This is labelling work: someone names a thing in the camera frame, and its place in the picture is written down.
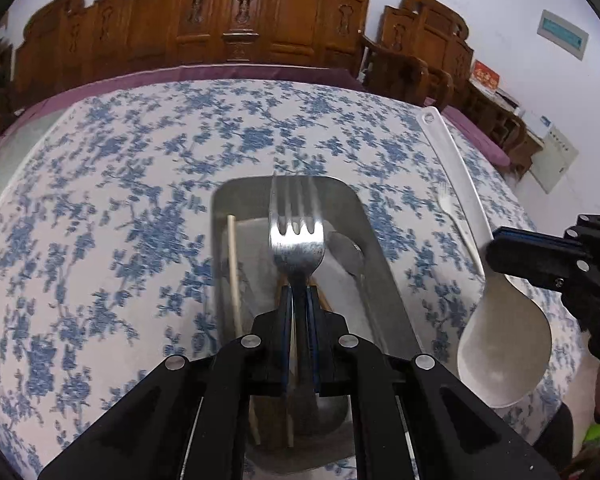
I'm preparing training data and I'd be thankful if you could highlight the grey wall panel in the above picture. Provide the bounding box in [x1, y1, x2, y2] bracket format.
[536, 9, 590, 63]

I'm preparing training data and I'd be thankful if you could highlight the white long-handled rice ladle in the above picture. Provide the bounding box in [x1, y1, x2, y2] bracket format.
[416, 106, 552, 408]

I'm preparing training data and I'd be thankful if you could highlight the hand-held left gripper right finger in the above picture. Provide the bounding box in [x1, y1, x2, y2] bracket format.
[306, 285, 561, 480]

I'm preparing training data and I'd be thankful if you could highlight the wooden side table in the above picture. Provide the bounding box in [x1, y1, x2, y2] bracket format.
[460, 80, 546, 176]

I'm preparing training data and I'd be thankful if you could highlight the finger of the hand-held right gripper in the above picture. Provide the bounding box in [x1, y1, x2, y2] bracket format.
[484, 240, 593, 296]
[492, 214, 600, 256]

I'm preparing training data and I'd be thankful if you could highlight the blue floral tablecloth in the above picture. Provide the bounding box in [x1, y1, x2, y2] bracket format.
[0, 79, 583, 480]

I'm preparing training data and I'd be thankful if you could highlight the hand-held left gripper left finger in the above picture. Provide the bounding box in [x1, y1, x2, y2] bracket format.
[37, 286, 294, 480]

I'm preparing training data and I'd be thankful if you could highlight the white plastic fork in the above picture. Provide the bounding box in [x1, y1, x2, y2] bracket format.
[436, 181, 486, 278]

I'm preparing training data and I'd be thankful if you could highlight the metal fork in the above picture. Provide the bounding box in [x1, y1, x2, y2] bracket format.
[269, 175, 327, 401]

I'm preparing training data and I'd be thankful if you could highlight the carved wooden sofa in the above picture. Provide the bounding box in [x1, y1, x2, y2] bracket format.
[0, 0, 372, 133]

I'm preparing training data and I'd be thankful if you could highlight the stack of white papers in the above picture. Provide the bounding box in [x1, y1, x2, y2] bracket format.
[495, 87, 526, 116]

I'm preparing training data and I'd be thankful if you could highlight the person's dark clothing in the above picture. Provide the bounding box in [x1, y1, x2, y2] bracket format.
[530, 402, 576, 471]

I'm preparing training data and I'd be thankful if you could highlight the grey metal tray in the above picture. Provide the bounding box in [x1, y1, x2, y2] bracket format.
[210, 176, 423, 473]

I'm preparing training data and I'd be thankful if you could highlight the red sign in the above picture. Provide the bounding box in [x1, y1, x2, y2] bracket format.
[469, 60, 501, 92]

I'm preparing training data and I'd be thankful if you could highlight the metal spoon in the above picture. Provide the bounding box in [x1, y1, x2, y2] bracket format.
[327, 231, 366, 276]

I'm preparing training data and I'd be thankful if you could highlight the light wooden chopstick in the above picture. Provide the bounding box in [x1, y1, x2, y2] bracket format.
[227, 214, 262, 447]

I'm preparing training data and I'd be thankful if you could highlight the carved wooden armchair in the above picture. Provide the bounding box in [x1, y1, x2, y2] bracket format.
[360, 0, 476, 111]

